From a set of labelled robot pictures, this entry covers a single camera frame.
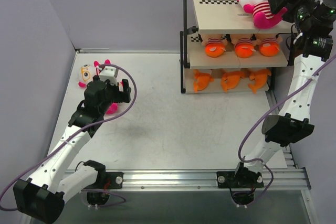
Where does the peach boy plush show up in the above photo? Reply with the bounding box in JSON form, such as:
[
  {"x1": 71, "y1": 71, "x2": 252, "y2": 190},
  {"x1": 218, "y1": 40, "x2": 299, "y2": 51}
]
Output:
[
  {"x1": 255, "y1": 34, "x2": 282, "y2": 57},
  {"x1": 230, "y1": 34, "x2": 256, "y2": 58},
  {"x1": 200, "y1": 34, "x2": 228, "y2": 58}
]

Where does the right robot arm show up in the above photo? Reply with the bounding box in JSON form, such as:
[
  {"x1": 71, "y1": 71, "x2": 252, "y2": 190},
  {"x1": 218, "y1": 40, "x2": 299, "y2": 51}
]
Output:
[{"x1": 233, "y1": 0, "x2": 335, "y2": 188}]

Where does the cream black three-tier shelf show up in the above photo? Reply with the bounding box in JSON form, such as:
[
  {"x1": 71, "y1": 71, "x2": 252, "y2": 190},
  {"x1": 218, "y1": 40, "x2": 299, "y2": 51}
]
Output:
[{"x1": 180, "y1": 0, "x2": 296, "y2": 94}]

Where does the orange shark plush back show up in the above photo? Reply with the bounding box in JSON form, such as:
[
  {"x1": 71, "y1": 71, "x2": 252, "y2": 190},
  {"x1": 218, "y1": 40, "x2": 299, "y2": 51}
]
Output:
[{"x1": 193, "y1": 69, "x2": 214, "y2": 93}]

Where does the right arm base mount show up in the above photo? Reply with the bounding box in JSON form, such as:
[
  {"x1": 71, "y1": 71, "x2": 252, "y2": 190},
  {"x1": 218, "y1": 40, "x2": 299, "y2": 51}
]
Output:
[{"x1": 216, "y1": 171, "x2": 264, "y2": 189}]

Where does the white pink glasses plush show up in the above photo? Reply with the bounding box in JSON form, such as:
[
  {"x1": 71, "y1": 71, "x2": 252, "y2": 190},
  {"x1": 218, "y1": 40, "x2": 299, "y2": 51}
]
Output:
[
  {"x1": 106, "y1": 81, "x2": 124, "y2": 115},
  {"x1": 238, "y1": 0, "x2": 287, "y2": 29}
]

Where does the white pink glasses plush front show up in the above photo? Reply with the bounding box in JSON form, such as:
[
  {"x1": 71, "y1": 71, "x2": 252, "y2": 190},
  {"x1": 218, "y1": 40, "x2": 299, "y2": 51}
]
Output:
[{"x1": 238, "y1": 0, "x2": 287, "y2": 29}]

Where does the white pink striped plush back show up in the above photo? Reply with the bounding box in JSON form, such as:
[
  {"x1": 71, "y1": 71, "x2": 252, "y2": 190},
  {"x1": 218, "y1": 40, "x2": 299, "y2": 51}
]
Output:
[{"x1": 77, "y1": 60, "x2": 102, "y2": 88}]

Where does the orange shark plush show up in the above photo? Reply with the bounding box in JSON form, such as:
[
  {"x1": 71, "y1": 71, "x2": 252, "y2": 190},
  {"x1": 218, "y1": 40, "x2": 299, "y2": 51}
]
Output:
[
  {"x1": 193, "y1": 69, "x2": 214, "y2": 93},
  {"x1": 248, "y1": 69, "x2": 271, "y2": 93},
  {"x1": 221, "y1": 70, "x2": 245, "y2": 93}
]

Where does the aluminium front rail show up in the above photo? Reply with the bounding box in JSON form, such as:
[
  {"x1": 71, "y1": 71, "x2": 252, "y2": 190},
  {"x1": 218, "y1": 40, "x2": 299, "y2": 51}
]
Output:
[{"x1": 31, "y1": 170, "x2": 312, "y2": 192}]

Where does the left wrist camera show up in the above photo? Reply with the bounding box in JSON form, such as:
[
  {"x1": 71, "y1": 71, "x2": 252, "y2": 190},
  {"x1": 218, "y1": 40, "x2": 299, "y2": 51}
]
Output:
[{"x1": 98, "y1": 66, "x2": 118, "y2": 86}]

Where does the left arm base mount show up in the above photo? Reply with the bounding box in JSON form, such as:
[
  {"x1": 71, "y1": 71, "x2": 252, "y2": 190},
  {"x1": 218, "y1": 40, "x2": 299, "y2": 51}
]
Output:
[{"x1": 104, "y1": 172, "x2": 124, "y2": 190}]

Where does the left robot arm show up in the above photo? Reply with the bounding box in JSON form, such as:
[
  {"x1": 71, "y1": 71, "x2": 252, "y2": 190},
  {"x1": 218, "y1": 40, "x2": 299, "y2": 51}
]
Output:
[{"x1": 13, "y1": 76, "x2": 134, "y2": 223}]

